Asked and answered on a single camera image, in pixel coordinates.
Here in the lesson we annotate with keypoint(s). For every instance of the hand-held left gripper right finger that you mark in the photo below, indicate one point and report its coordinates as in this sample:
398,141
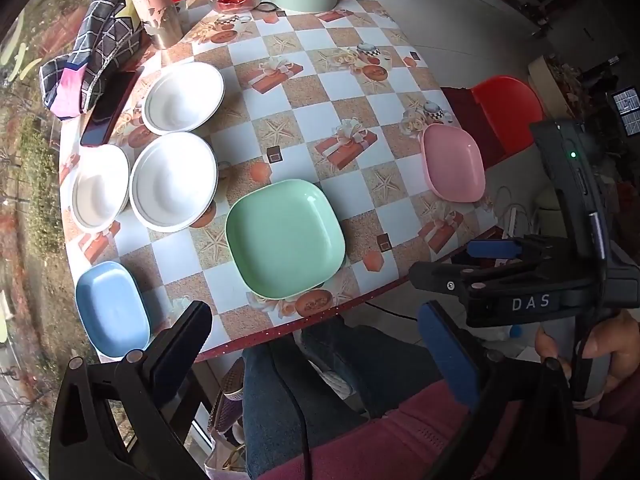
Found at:
450,355

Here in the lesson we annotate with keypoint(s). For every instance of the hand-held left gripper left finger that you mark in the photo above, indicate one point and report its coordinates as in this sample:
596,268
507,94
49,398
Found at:
185,340

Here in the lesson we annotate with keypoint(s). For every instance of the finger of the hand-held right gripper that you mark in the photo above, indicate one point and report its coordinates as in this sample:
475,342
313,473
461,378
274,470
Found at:
440,280
492,249

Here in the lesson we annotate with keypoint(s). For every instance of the blue oval plate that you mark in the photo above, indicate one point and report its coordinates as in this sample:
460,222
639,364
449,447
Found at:
112,307

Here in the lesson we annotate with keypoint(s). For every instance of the pink oval plate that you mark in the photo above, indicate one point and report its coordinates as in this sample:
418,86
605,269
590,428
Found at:
452,162

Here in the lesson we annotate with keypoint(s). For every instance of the green square plate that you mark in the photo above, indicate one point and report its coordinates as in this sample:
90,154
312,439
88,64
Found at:
285,237

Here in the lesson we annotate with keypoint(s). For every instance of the white bowl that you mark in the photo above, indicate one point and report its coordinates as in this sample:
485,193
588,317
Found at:
182,97
100,190
172,182

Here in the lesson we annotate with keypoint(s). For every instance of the person's right hand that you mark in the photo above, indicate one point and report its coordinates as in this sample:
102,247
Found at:
616,345

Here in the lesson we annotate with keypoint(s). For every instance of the white power strip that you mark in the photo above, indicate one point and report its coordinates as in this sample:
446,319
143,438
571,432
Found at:
510,222

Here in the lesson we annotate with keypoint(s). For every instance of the person's dark pink top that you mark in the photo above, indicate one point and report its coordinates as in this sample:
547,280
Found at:
400,445

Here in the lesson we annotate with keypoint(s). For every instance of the white shoe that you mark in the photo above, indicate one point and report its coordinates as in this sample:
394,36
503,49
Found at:
332,375

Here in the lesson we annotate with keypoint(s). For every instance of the white tote bag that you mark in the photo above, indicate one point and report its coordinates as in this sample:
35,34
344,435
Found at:
227,455

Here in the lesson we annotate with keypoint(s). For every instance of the red plastic chair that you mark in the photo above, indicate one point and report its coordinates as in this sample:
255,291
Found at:
510,110

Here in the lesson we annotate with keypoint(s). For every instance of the small screen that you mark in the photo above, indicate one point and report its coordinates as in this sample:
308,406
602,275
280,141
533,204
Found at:
627,110

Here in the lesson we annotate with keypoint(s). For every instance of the printed checked tablecloth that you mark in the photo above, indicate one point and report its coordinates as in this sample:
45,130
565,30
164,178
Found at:
320,100

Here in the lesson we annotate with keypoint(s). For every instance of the dark checked cloth bag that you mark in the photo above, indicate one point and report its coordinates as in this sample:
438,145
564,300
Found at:
92,45

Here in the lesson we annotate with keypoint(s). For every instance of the pink thermos bottle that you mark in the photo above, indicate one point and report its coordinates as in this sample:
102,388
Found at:
152,0

